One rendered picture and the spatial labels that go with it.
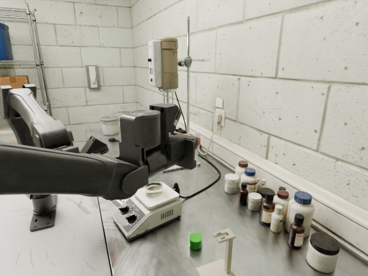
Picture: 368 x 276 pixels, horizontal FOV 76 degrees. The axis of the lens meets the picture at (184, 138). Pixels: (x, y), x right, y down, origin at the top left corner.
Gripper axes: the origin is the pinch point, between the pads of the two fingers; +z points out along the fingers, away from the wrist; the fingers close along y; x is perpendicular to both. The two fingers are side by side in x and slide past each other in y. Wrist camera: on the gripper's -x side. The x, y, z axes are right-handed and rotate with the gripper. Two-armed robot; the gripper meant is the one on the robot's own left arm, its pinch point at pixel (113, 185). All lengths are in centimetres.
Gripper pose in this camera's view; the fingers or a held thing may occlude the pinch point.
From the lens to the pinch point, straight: 80.2
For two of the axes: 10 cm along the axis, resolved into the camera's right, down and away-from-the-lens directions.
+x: -5.1, 8.5, -1.4
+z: 6.2, 4.8, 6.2
